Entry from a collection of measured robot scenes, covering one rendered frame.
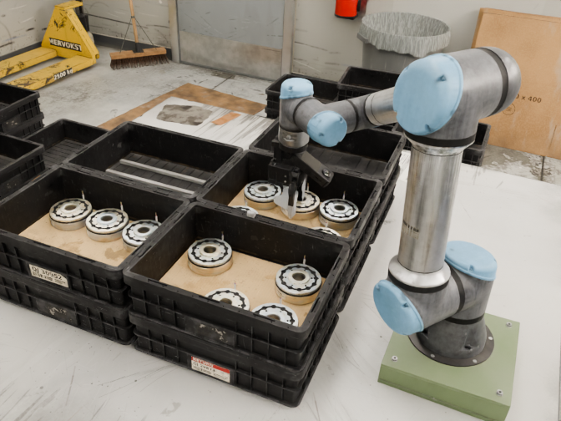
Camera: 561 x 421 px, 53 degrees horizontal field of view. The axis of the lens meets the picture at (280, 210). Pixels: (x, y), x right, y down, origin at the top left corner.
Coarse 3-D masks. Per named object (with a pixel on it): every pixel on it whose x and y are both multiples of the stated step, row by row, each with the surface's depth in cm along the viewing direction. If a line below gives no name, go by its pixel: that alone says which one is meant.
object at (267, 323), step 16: (192, 208) 134; (208, 208) 134; (176, 224) 129; (272, 224) 130; (160, 240) 124; (320, 240) 126; (336, 240) 126; (144, 256) 119; (128, 272) 114; (336, 272) 117; (144, 288) 113; (160, 288) 111; (176, 288) 111; (192, 304) 110; (208, 304) 108; (224, 304) 107; (320, 304) 109; (240, 320) 107; (256, 320) 105; (272, 320) 105; (304, 320) 105; (288, 336) 104; (304, 336) 103
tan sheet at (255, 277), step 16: (240, 256) 135; (176, 272) 130; (192, 272) 130; (224, 272) 130; (240, 272) 131; (256, 272) 131; (272, 272) 131; (192, 288) 125; (208, 288) 126; (240, 288) 126; (256, 288) 126; (272, 288) 127; (256, 304) 122; (288, 304) 123; (304, 304) 123
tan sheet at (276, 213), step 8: (240, 192) 159; (232, 200) 155; (240, 200) 156; (272, 216) 150; (280, 216) 150; (296, 224) 148; (304, 224) 148; (312, 224) 148; (320, 224) 148; (344, 232) 145
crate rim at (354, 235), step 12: (240, 156) 156; (264, 156) 157; (228, 168) 150; (216, 180) 145; (372, 180) 148; (204, 192) 140; (372, 192) 143; (216, 204) 136; (372, 204) 139; (264, 216) 132; (360, 216) 134; (300, 228) 129; (360, 228) 130; (348, 240) 126
